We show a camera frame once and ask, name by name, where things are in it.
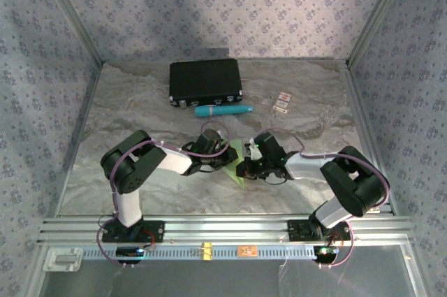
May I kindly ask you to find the light green paper sheet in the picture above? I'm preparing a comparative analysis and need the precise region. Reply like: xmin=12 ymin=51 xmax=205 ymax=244
xmin=223 ymin=139 xmax=252 ymax=189

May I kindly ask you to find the teal cylindrical pen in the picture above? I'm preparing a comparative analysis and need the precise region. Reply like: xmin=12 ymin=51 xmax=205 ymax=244
xmin=194 ymin=105 xmax=254 ymax=118

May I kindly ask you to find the clear packet with printed card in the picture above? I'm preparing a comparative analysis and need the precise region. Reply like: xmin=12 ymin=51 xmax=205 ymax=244
xmin=262 ymin=91 xmax=292 ymax=133

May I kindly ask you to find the black hard case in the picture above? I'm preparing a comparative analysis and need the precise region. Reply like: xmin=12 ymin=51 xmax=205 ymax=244
xmin=168 ymin=58 xmax=244 ymax=108

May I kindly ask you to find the grey metal front panel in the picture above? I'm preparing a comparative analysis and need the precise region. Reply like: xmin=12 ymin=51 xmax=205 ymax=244
xmin=38 ymin=260 xmax=425 ymax=297

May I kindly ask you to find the aluminium mounting rail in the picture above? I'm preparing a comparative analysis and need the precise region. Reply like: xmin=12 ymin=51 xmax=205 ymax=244
xmin=37 ymin=215 xmax=415 ymax=244

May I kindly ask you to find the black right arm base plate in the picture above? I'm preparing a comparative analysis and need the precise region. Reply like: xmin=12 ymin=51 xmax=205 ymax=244
xmin=287 ymin=219 xmax=352 ymax=242

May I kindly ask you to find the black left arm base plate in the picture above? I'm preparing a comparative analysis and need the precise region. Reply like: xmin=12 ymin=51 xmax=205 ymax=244
xmin=101 ymin=219 xmax=166 ymax=244

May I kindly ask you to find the slotted grey cable duct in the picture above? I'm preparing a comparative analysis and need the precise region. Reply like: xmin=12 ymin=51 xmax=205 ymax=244
xmin=82 ymin=244 xmax=317 ymax=261

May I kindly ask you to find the aluminium frame side rail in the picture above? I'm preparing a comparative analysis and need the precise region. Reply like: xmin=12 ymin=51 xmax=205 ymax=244
xmin=26 ymin=62 xmax=104 ymax=297
xmin=344 ymin=61 xmax=432 ymax=297

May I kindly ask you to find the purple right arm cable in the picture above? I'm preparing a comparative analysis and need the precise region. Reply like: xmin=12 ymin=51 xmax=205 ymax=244
xmin=256 ymin=128 xmax=391 ymax=270

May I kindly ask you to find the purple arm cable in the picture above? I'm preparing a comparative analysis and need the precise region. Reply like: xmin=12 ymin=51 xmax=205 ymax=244
xmin=96 ymin=121 xmax=230 ymax=270
xmin=256 ymin=128 xmax=391 ymax=270

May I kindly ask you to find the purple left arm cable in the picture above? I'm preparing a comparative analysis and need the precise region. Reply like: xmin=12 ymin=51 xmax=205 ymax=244
xmin=96 ymin=121 xmax=230 ymax=270

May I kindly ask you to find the white plastic bracket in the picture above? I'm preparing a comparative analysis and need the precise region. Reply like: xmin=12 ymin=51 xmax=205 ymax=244
xmin=43 ymin=247 xmax=84 ymax=273

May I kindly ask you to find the aluminium frame post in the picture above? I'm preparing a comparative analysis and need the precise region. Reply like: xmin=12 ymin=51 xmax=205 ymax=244
xmin=345 ymin=0 xmax=418 ymax=69

